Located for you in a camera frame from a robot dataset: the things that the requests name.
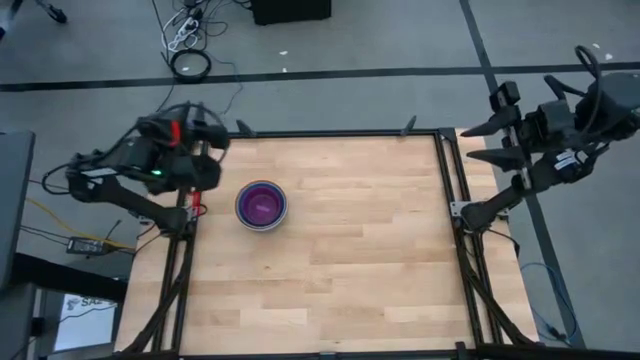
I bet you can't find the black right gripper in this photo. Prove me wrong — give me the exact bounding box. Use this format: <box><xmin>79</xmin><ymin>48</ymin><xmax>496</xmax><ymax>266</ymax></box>
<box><xmin>459</xmin><ymin>98</ymin><xmax>580</xmax><ymax>194</ymax></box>

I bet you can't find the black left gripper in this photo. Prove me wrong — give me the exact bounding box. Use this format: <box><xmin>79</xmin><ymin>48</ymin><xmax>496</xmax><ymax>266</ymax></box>
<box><xmin>164</xmin><ymin>117</ymin><xmax>232</xmax><ymax>194</ymax></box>

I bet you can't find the small purple plastic bowl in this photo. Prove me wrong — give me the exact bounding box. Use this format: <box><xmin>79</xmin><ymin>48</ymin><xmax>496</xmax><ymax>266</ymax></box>
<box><xmin>240</xmin><ymin>183</ymin><xmax>284</xmax><ymax>227</ymax></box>

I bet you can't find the large grey plastic bowl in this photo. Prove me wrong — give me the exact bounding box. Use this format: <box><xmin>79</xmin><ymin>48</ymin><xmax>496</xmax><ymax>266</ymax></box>
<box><xmin>234</xmin><ymin>179</ymin><xmax>290</xmax><ymax>233</ymax></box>

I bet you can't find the white power strip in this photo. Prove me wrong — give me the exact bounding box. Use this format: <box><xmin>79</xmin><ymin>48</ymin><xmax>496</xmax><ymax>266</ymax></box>
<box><xmin>167</xmin><ymin>17</ymin><xmax>199</xmax><ymax>51</ymax></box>

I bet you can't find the black power adapter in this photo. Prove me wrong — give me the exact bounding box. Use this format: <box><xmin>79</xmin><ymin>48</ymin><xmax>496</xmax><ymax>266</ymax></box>
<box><xmin>66</xmin><ymin>236</ymin><xmax>109</xmax><ymax>255</ymax></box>

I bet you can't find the black box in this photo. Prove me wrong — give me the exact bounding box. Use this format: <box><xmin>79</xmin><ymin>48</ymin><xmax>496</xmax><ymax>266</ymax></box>
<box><xmin>250</xmin><ymin>0</ymin><xmax>333</xmax><ymax>26</ymax></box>

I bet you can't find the black desk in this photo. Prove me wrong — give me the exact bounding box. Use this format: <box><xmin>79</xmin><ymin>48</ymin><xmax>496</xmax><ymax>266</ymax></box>
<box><xmin>9</xmin><ymin>252</ymin><xmax>129</xmax><ymax>304</ymax></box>

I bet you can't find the grey cabinet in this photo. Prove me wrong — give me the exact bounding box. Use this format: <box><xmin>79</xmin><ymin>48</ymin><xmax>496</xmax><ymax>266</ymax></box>
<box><xmin>0</xmin><ymin>130</ymin><xmax>36</xmax><ymax>291</ymax></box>

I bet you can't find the white screen with logo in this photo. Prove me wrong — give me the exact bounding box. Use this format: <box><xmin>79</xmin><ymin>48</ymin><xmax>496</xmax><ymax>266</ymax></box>
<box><xmin>52</xmin><ymin>292</ymin><xmax>119</xmax><ymax>354</ymax></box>

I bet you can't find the black tripod leg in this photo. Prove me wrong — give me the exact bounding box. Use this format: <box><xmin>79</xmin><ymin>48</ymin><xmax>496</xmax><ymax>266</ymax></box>
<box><xmin>34</xmin><ymin>0</ymin><xmax>69</xmax><ymax>25</ymax></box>

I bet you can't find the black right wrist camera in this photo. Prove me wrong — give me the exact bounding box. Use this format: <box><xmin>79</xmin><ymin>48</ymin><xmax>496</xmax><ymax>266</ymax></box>
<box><xmin>488</xmin><ymin>81</ymin><xmax>522</xmax><ymax>112</ymax></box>

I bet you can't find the black cable coil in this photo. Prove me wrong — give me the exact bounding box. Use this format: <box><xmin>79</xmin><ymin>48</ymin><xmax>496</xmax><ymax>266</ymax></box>
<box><xmin>169</xmin><ymin>48</ymin><xmax>213</xmax><ymax>84</ymax></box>

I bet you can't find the black aluminium table frame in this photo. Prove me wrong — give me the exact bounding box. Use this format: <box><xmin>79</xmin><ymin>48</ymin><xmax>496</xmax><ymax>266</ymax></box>
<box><xmin>114</xmin><ymin>127</ymin><xmax>640</xmax><ymax>360</ymax></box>

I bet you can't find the thin blue floor cable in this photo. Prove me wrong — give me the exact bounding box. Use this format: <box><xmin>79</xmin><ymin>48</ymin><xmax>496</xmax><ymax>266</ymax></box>
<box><xmin>519</xmin><ymin>262</ymin><xmax>579</xmax><ymax>346</ymax></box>

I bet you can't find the yellow cable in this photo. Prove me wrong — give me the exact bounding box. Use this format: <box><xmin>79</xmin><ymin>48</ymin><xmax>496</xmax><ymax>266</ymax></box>
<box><xmin>24</xmin><ymin>197</ymin><xmax>137</xmax><ymax>251</ymax></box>

